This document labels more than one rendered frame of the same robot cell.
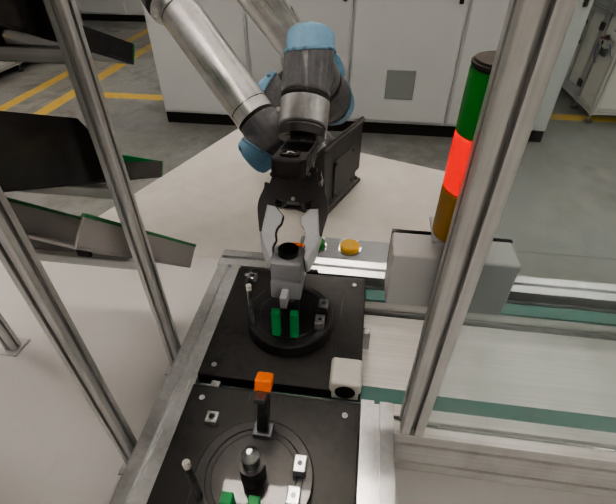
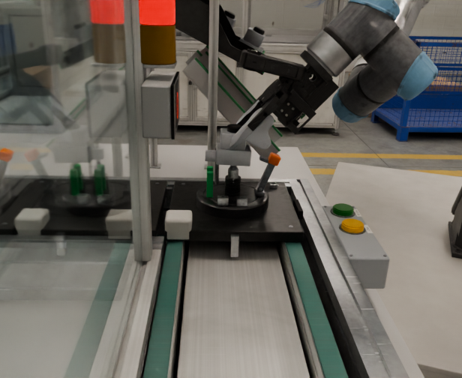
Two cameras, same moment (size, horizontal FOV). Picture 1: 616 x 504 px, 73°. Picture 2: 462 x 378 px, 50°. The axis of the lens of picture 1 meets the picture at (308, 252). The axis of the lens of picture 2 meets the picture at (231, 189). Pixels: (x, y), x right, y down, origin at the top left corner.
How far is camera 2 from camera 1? 0.90 m
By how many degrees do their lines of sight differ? 68
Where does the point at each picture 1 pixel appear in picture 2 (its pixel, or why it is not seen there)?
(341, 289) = (280, 221)
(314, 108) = (318, 43)
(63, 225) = (229, 88)
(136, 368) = not seen: hidden behind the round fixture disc
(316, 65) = (344, 13)
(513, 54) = not seen: outside the picture
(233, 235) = (371, 212)
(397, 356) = (231, 277)
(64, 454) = not seen: hidden behind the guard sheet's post
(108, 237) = (204, 81)
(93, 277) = (279, 173)
